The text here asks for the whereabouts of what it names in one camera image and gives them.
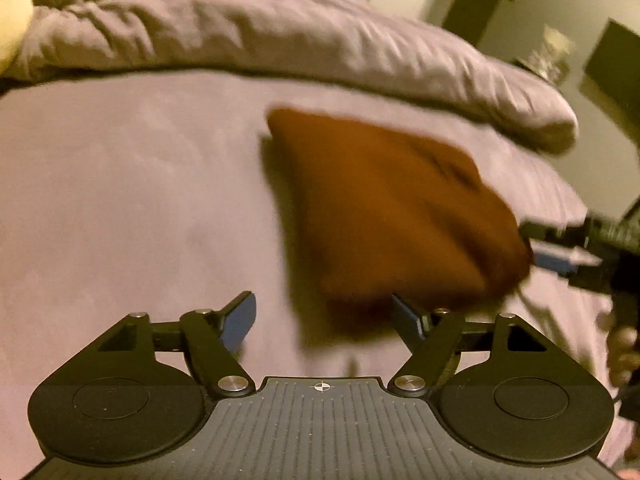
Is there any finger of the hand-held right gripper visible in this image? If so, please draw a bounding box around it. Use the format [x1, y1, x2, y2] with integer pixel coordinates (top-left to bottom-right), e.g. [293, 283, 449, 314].
[531, 241, 607, 277]
[519, 216, 592, 247]

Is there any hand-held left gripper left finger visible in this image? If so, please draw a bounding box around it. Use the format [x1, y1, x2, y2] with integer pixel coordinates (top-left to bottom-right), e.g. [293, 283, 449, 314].
[87, 290, 257, 397]

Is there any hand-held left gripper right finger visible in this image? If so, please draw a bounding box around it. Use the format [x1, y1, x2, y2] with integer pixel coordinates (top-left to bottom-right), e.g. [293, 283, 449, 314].
[387, 293, 566, 397]

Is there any brown small garment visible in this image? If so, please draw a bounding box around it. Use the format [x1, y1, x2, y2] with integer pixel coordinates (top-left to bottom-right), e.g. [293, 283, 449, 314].
[264, 106, 534, 342]

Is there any person's right hand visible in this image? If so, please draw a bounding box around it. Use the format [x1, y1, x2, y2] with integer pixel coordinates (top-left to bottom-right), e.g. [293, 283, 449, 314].
[604, 309, 640, 388]

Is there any purple bed sheet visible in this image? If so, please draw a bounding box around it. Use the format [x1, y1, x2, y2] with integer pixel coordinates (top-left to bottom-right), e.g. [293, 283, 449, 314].
[0, 69, 640, 480]

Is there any pale ornament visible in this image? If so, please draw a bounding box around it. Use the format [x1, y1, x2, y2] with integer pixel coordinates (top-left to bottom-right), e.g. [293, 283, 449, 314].
[519, 24, 577, 84]

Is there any purple crumpled duvet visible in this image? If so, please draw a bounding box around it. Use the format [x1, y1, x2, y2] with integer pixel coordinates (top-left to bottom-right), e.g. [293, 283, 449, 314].
[10, 0, 581, 157]

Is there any cream plush toy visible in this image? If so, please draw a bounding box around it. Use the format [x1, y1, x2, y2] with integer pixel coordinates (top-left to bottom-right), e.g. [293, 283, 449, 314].
[0, 0, 34, 77]

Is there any dark wall screen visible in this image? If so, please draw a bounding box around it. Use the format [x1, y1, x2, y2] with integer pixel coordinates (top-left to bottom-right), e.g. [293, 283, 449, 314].
[579, 16, 640, 128]

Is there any dark door frame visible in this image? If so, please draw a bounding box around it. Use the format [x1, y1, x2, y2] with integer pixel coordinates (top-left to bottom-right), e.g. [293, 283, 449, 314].
[441, 0, 518, 52]

